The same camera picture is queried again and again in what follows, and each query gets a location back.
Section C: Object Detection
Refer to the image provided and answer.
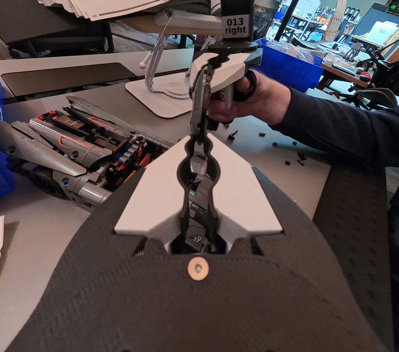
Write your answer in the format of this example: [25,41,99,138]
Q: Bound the white book stand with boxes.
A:
[125,7,225,118]

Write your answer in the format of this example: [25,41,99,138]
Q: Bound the person's right hand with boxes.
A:
[207,71,292,127]

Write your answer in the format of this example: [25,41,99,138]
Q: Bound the black lego figure model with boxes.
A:
[366,48,394,69]

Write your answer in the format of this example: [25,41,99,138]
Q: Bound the grey lego walker model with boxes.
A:
[344,43,363,62]

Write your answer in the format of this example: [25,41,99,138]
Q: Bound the metal page holder wire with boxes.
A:
[139,9,172,69]

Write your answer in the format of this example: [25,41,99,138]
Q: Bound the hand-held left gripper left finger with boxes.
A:
[114,135,191,253]

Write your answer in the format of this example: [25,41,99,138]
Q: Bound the lego set box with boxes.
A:
[252,0,286,41]

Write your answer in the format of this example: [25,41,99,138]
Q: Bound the dark grey divider panel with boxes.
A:
[0,0,115,54]

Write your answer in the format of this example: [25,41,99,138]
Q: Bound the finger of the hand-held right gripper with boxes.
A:
[209,53,250,91]
[188,53,216,100]

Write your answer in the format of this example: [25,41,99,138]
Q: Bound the cardboard sign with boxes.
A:
[324,0,349,43]

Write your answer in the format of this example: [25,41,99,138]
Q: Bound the wooden work table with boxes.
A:
[318,43,374,91]

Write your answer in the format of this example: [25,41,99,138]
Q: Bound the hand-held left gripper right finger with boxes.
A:
[204,133,283,253]

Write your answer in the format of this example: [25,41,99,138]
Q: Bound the person's right forearm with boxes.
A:
[269,86,399,169]

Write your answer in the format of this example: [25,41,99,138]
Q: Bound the white storage box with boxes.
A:
[364,20,399,44]

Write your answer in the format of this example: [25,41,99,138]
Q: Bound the grey lego car model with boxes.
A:
[0,95,219,255]

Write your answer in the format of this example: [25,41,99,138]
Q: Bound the black office chair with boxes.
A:
[343,87,396,111]

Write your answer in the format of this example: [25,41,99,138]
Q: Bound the dark grey lego assembly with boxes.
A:
[189,65,211,144]

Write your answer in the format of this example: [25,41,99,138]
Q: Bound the clear plastic bags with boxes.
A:
[266,40,327,66]

